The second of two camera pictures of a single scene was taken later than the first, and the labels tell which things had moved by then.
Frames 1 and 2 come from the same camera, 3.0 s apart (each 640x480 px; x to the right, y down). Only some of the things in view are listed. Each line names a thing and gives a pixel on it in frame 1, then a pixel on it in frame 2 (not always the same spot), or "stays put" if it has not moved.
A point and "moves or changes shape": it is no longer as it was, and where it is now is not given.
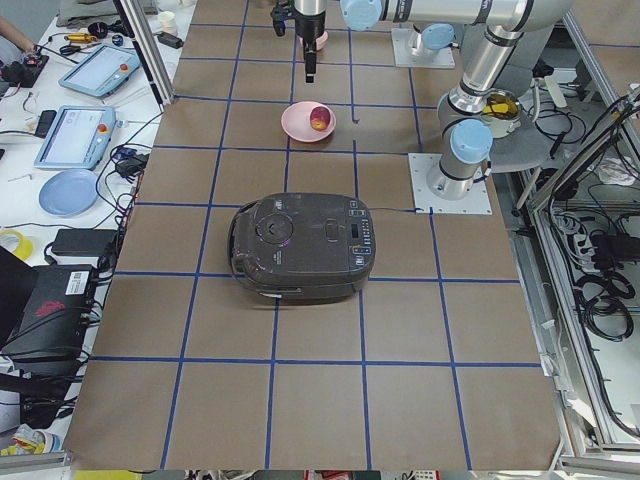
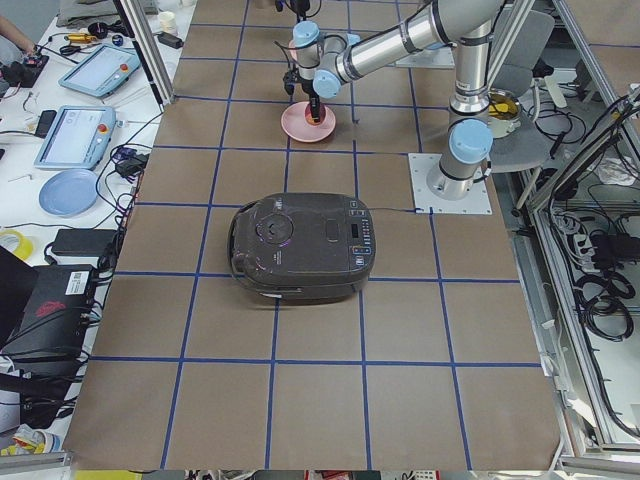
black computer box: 52,325 stays put
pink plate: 296,122 stays put
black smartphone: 46,120 stays put
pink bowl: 321,41 moves or changes shape
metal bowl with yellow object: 501,112 stays put
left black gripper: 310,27 to 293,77
